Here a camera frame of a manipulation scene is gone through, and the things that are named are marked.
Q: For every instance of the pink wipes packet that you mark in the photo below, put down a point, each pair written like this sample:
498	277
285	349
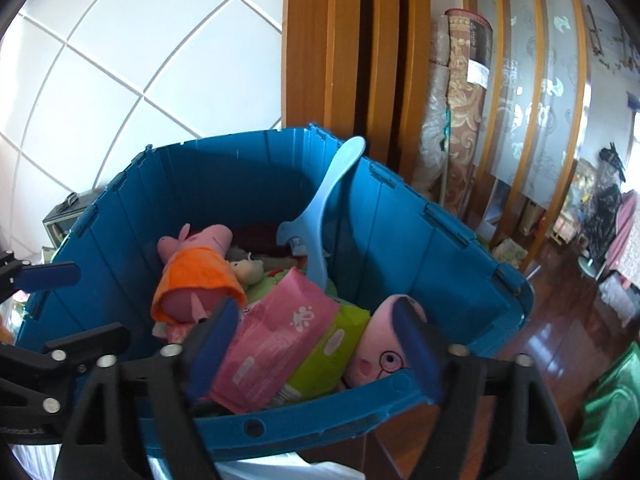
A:
280	340

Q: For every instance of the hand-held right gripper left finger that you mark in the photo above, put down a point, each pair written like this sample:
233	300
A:
215	345

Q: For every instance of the dark gift box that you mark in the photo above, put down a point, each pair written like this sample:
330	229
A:
60	220

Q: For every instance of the small patterned bag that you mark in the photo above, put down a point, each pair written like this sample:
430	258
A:
507	251

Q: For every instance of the pink pig plush with glasses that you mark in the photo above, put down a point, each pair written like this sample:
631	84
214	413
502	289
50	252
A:
375	355

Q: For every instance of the light blue plastic hanger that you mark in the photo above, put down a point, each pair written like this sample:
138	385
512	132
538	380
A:
320	210

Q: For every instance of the pink pig plush orange dress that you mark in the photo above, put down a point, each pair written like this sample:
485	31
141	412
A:
200	270

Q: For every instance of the small beige plush toy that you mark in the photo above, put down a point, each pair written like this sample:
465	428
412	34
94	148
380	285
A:
245	270

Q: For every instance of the blue plastic storage bin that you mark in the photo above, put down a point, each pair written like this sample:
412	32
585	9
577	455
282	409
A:
250	185

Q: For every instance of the frosted glass sliding door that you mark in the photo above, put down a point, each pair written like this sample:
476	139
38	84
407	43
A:
515	110

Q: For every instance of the green plastic stool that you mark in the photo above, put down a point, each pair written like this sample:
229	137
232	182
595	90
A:
610	410

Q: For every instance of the rolled patterned carpet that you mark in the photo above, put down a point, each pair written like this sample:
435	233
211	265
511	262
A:
462	110

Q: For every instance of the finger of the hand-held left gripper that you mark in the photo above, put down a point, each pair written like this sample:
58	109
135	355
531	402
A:
50	276
95	341

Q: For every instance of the hanging dark clothes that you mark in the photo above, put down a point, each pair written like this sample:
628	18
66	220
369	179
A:
605	210

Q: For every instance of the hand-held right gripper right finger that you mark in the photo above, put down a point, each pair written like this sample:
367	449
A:
415	355

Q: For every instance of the pink hanging cloth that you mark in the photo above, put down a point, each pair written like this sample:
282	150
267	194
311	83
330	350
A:
625	240

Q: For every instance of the small green plastic object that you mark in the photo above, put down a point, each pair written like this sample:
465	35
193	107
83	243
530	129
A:
482	244

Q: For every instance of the green wipes packet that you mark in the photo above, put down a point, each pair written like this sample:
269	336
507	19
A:
330	350

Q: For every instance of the wooden door frame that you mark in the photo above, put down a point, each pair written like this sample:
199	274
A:
310	60

